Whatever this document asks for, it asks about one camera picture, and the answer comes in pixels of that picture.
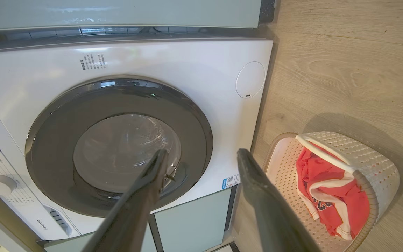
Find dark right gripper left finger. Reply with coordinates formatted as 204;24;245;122
82;149;169;252

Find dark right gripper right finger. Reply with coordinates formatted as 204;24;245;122
236;148;323;252

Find white perforated laundry basket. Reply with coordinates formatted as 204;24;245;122
263;131;400;252

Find dark cabinet plinth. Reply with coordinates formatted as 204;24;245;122
224;185;239;232
259;0;276;24

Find blue energy label sticker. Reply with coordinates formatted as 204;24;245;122
221;174;241;190

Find pale green cabinet door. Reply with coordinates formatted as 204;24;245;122
0;0;262;32
43;224;157;252
154;189;232;252

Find red and white jersey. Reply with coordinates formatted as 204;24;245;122
295;146;370;240

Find dark round washing machine door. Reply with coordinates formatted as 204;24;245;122
25;78;213;217

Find white washing machine control knob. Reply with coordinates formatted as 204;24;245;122
0;175;17;196

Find round white filter cover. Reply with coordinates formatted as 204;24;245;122
236;61;266;99

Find white front-load washing machine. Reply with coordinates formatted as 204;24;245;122
0;38;274;242

